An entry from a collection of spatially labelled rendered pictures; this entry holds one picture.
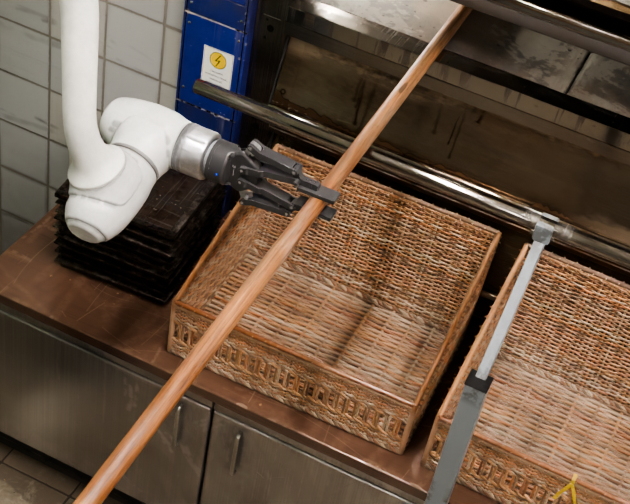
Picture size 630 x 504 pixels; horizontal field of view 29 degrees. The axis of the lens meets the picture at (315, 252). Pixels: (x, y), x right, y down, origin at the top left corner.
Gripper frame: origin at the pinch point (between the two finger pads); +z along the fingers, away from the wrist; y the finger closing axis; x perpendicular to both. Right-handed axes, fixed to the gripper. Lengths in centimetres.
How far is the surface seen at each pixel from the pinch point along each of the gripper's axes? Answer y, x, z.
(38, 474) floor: 119, -6, -59
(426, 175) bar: 1.9, -20.7, 13.1
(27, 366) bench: 81, -5, -61
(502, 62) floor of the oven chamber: 1, -66, 13
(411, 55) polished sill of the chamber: 2, -58, -4
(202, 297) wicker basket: 56, -22, -28
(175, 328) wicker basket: 56, -11, -29
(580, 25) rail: -25, -43, 29
